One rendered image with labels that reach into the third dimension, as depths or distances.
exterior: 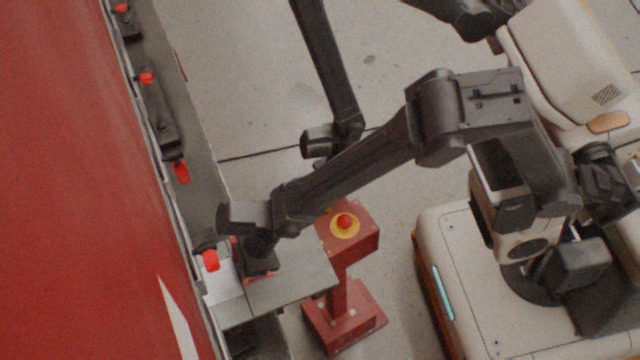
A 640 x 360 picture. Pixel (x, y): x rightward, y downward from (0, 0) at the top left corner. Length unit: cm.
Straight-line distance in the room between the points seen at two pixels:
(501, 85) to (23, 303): 69
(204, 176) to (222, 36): 161
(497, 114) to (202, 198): 92
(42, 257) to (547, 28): 106
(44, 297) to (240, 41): 289
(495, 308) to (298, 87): 133
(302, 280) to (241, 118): 158
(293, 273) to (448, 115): 61
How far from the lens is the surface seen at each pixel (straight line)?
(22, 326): 20
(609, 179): 121
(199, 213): 154
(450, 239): 216
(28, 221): 24
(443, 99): 81
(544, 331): 210
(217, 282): 131
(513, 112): 81
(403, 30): 310
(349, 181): 94
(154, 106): 171
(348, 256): 161
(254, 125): 276
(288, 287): 129
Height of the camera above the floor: 219
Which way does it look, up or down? 58 degrees down
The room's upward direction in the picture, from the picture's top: 5 degrees counter-clockwise
